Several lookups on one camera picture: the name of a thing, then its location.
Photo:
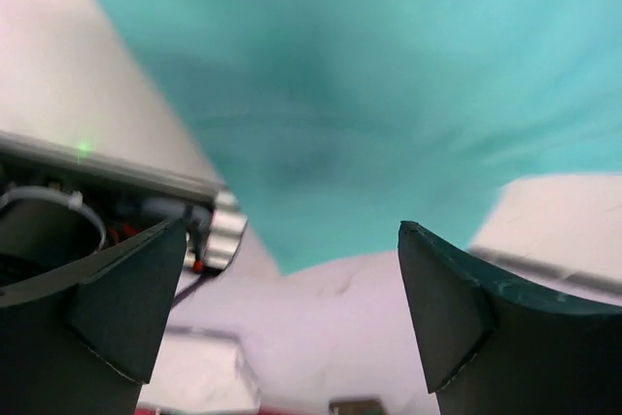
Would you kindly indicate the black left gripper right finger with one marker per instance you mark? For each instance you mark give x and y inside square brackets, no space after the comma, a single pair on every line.
[492,342]

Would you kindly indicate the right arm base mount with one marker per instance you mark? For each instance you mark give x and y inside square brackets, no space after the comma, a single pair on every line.
[62,204]

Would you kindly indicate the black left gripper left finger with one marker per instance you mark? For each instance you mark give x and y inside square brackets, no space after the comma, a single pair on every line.
[83,338]

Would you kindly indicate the teal green t shirt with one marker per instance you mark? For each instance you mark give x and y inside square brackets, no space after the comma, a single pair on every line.
[333,121]

